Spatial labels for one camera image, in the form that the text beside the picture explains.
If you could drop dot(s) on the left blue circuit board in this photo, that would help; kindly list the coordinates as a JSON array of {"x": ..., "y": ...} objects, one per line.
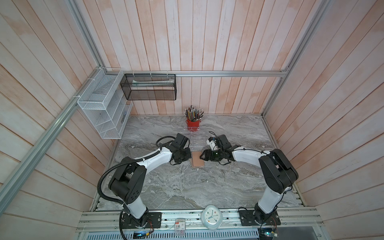
[{"x": 140, "y": 235}]

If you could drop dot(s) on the white analog clock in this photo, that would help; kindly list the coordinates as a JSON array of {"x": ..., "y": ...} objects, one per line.
[{"x": 211, "y": 217}]

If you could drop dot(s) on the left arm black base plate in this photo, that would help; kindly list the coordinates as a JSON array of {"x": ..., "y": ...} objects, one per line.
[{"x": 148, "y": 220}]

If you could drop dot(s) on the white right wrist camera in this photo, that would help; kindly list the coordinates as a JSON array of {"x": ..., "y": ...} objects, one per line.
[{"x": 212, "y": 143}]

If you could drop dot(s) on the white wire mesh shelf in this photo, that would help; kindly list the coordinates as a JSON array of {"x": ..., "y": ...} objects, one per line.
[{"x": 104, "y": 103}]

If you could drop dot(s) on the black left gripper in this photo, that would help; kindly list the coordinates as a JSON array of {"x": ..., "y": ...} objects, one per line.
[{"x": 188, "y": 155}]

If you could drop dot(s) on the bundle of coloured pencils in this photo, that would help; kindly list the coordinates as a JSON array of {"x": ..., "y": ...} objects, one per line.
[{"x": 193, "y": 114}]

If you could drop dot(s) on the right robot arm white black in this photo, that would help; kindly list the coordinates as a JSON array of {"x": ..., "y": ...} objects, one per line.
[{"x": 278, "y": 172}]

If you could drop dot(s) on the aluminium frame rail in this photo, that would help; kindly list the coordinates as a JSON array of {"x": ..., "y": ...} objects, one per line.
[{"x": 261, "y": 73}]

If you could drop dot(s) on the pink card holder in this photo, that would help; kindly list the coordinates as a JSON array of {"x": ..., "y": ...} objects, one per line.
[{"x": 197, "y": 162}]

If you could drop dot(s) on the black wire mesh basket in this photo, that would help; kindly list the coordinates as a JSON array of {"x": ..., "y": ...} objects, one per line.
[{"x": 149, "y": 87}]

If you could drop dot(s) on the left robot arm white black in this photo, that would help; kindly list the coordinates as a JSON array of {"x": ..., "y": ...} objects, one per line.
[{"x": 128, "y": 180}]

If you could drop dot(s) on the clear acrylic organizer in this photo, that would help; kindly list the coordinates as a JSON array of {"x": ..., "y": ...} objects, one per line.
[{"x": 198, "y": 139}]

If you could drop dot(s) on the small red white box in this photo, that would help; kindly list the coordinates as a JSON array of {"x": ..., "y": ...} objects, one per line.
[{"x": 180, "y": 227}]

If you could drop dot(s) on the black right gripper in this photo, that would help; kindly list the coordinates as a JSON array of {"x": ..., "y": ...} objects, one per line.
[{"x": 208, "y": 155}]

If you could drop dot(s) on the red pencil cup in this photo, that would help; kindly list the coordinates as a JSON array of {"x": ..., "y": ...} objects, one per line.
[{"x": 193, "y": 126}]

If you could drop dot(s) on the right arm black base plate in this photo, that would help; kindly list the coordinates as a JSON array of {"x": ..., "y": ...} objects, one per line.
[{"x": 257, "y": 217}]

